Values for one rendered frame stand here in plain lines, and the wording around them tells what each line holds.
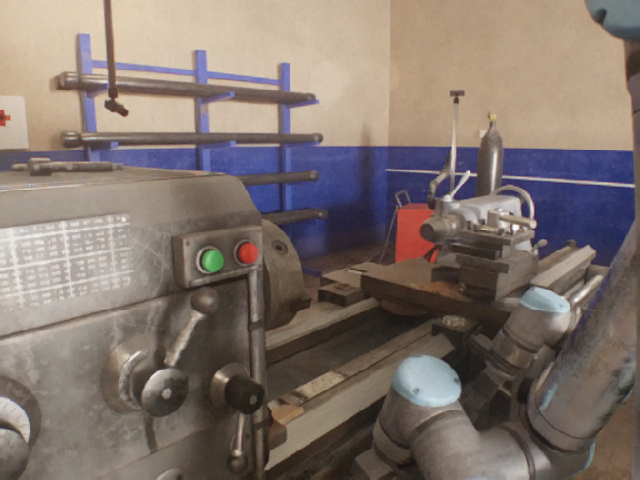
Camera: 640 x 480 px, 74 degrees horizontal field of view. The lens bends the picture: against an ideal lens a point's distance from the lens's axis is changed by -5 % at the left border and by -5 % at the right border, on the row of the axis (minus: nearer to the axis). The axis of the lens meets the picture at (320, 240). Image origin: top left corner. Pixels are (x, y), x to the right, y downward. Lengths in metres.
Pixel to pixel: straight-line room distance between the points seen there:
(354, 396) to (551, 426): 0.50
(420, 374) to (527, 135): 4.95
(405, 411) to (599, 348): 0.26
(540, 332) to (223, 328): 0.66
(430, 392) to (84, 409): 0.43
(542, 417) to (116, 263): 0.55
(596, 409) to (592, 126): 4.80
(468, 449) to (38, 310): 0.52
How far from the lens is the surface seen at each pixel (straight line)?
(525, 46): 5.63
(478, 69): 5.81
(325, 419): 0.97
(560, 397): 0.62
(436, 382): 0.65
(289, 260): 0.92
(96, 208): 0.58
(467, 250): 1.36
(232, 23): 4.75
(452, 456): 0.62
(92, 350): 0.57
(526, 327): 1.03
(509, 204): 1.96
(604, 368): 0.57
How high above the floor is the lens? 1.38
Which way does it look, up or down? 12 degrees down
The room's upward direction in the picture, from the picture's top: straight up
